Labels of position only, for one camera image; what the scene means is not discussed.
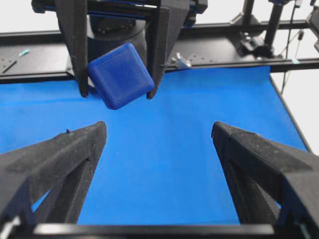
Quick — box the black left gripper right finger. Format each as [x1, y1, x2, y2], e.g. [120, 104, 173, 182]
[211, 122, 319, 239]

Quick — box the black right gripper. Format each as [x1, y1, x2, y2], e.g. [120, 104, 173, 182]
[31, 0, 208, 99]

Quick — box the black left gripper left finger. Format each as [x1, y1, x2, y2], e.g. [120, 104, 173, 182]
[0, 121, 107, 239]

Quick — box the blue block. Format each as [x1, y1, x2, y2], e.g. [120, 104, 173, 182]
[88, 43, 155, 110]

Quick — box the blue table mat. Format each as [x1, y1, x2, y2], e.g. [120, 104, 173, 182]
[0, 67, 306, 225]

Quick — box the black vertical post with bracket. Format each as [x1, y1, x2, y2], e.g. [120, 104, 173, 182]
[231, 0, 287, 58]

